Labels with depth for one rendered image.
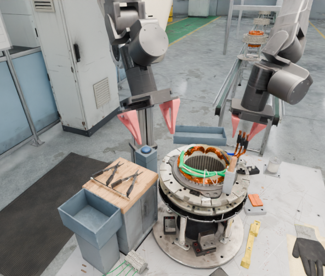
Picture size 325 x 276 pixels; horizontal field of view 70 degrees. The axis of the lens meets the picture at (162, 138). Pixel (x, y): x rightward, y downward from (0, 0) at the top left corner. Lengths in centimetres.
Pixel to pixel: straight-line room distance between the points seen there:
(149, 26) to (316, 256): 100
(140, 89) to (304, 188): 113
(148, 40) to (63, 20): 234
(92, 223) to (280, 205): 86
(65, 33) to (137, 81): 231
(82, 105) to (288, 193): 238
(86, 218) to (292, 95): 72
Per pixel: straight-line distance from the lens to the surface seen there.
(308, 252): 114
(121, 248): 100
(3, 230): 238
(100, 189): 85
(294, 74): 57
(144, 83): 49
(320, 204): 138
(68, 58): 283
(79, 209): 91
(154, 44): 44
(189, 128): 119
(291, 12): 64
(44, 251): 210
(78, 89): 291
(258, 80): 59
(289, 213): 127
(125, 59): 51
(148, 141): 125
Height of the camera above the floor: 165
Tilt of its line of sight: 33 degrees down
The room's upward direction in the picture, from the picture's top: straight up
